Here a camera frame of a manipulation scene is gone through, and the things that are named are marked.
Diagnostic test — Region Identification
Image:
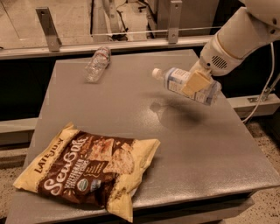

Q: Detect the clear crushed plastic bottle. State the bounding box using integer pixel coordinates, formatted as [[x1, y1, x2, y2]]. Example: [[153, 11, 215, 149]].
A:
[[85, 46, 111, 83]]

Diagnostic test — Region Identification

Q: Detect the brown and yellow chip bag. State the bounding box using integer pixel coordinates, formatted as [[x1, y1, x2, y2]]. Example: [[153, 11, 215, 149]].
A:
[[14, 123, 160, 222]]

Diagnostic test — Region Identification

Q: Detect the left metal rail bracket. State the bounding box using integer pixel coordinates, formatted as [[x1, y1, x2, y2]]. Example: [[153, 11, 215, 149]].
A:
[[36, 7, 62, 52]]

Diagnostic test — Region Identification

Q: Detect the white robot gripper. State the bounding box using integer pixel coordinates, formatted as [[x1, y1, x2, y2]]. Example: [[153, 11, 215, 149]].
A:
[[182, 34, 243, 96]]

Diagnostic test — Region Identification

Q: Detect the horizontal metal rail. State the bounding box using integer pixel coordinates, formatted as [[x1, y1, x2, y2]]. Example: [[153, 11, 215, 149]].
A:
[[0, 35, 212, 60]]

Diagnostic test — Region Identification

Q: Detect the white cable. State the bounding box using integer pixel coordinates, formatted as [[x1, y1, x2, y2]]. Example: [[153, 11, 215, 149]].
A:
[[241, 42, 276, 124]]

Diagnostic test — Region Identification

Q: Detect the blue labelled plastic bottle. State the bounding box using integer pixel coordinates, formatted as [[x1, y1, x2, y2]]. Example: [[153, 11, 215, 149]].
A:
[[151, 67, 221, 106]]

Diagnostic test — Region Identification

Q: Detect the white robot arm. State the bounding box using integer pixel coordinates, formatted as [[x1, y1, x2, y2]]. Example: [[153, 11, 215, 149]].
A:
[[182, 0, 280, 96]]

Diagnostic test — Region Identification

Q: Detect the right metal rail bracket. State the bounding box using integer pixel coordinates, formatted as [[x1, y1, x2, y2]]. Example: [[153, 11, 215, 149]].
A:
[[168, 0, 183, 44]]

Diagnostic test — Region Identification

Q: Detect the metal rail bracket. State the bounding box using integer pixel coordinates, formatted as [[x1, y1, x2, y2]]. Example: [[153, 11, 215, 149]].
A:
[[36, 7, 62, 52], [168, 0, 183, 44]]

